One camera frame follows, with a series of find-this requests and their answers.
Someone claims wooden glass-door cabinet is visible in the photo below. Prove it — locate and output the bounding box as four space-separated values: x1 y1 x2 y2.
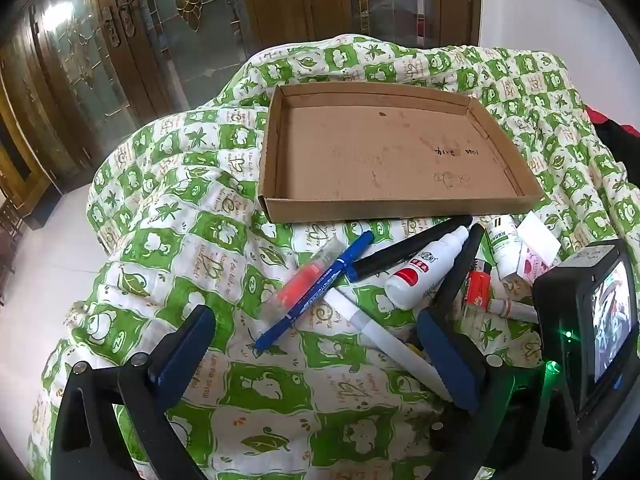
0 0 483 231

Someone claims black marker blue end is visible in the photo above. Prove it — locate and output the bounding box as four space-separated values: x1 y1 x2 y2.
348 215 473 283

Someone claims white ointment tube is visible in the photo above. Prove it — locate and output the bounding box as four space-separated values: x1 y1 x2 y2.
487 299 540 323

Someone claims green white printed blanket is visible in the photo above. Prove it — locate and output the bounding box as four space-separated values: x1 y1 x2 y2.
30 35 640 480

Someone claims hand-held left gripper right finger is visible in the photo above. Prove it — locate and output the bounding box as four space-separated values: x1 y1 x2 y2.
416 309 551 480

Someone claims brown cardboard tray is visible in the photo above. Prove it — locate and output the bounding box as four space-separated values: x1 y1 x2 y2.
257 83 545 224

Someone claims black marker yellow end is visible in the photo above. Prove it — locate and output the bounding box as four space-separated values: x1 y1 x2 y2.
432 223 487 311

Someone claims red lighter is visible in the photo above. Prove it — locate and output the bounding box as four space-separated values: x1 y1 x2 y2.
465 258 493 308

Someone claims white bottle red label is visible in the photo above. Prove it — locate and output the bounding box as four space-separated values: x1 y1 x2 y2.
384 225 471 311

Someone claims dark cloth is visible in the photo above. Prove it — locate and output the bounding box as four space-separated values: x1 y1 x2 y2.
597 122 640 176

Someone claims white pen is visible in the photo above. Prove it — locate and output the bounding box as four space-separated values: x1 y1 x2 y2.
324 290 453 403

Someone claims blue pen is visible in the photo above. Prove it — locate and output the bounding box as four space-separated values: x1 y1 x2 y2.
254 231 375 352

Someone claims red cloth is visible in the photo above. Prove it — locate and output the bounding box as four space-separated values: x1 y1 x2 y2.
587 105 640 136

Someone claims white square box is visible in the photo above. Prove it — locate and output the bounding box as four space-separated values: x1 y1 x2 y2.
516 211 562 266

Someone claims white bottle green label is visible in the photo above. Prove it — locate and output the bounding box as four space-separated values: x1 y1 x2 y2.
487 215 523 278

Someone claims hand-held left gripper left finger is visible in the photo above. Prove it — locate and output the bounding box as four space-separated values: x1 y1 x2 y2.
50 304 217 480

